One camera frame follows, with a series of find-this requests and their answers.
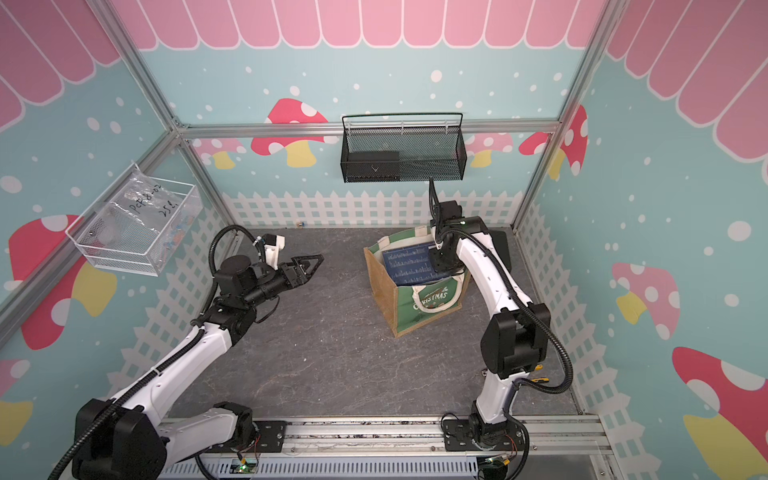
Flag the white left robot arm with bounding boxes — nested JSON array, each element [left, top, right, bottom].
[[50, 254, 324, 479]]

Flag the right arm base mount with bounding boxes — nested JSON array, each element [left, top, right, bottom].
[[439, 413, 529, 452]]

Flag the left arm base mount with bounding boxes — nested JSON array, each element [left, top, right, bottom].
[[208, 402, 288, 454]]

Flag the black wire mesh basket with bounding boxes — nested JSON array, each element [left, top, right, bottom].
[[340, 112, 468, 182]]

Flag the clear plastic bag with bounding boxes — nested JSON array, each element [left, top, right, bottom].
[[89, 169, 202, 266]]

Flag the black box in basket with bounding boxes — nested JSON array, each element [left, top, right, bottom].
[[341, 151, 401, 183]]

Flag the white wire basket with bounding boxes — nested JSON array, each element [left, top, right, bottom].
[[65, 164, 203, 277]]

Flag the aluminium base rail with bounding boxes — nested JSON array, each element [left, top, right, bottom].
[[159, 415, 623, 479]]

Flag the dark blue text-back book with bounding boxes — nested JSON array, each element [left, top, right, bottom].
[[382, 243, 449, 286]]

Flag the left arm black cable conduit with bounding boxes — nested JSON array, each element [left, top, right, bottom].
[[47, 224, 265, 480]]

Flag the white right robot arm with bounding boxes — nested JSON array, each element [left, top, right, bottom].
[[429, 196, 549, 449]]

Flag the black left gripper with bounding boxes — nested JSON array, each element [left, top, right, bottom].
[[243, 256, 324, 308]]

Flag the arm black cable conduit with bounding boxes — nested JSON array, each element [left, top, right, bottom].
[[47, 224, 265, 480], [427, 178, 574, 396]]

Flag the yellow handled pliers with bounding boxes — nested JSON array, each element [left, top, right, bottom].
[[528, 364, 550, 384]]

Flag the black plastic tool case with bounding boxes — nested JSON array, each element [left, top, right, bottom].
[[490, 229, 512, 271]]

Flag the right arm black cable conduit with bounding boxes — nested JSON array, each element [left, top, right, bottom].
[[427, 178, 574, 396]]

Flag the green circuit board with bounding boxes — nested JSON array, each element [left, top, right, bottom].
[[230, 459, 259, 475]]

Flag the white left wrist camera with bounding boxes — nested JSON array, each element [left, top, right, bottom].
[[253, 234, 285, 270]]

